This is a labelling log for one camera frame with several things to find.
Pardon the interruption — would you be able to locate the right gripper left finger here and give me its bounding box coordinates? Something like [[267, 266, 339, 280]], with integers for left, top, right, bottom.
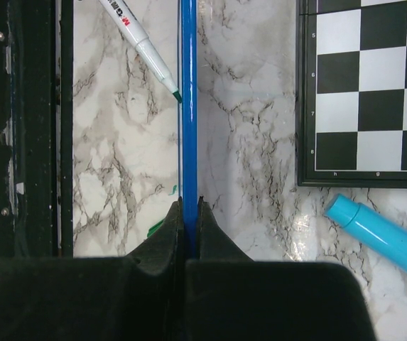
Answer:
[[0, 201, 184, 340]]

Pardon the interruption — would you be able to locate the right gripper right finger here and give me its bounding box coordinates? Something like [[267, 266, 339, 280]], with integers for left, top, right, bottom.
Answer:
[[185, 201, 376, 340]]

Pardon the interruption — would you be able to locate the green marker cap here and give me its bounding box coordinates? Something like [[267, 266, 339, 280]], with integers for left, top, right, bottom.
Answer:
[[147, 220, 163, 238]]

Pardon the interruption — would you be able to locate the white green marker pen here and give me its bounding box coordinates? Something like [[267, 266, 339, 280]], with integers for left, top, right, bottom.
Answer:
[[100, 0, 182, 104]]

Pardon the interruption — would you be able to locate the blue framed whiteboard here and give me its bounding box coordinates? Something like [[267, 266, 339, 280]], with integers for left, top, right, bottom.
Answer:
[[179, 1, 198, 258]]

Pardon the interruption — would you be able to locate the light blue cylinder tube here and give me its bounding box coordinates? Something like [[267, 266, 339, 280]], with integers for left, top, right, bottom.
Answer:
[[325, 194, 407, 273]]

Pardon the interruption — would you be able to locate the black white chessboard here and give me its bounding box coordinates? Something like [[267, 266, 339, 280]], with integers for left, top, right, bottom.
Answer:
[[296, 1, 407, 188]]

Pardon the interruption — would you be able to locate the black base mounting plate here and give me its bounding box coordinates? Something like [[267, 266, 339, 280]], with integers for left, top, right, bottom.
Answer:
[[0, 1, 74, 257]]

